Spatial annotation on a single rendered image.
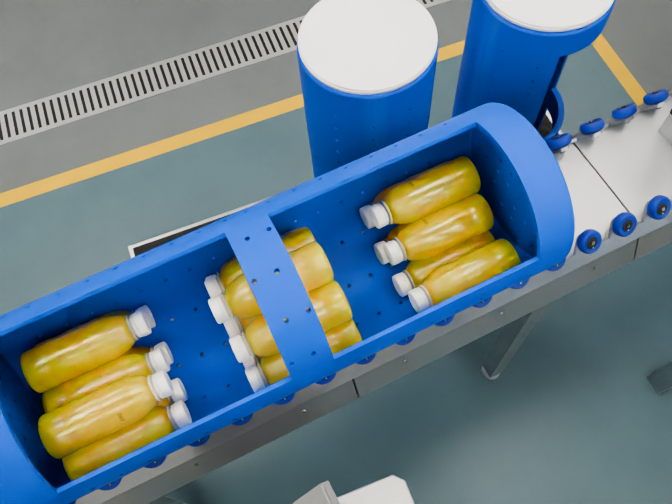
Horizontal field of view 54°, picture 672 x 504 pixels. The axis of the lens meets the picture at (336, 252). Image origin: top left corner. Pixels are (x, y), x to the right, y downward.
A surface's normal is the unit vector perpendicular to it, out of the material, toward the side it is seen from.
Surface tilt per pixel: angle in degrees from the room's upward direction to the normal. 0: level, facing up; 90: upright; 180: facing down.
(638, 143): 0
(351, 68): 0
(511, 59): 90
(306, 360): 66
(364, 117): 90
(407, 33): 0
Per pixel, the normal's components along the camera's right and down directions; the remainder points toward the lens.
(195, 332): 0.14, -0.05
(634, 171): -0.04, -0.44
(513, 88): -0.36, 0.85
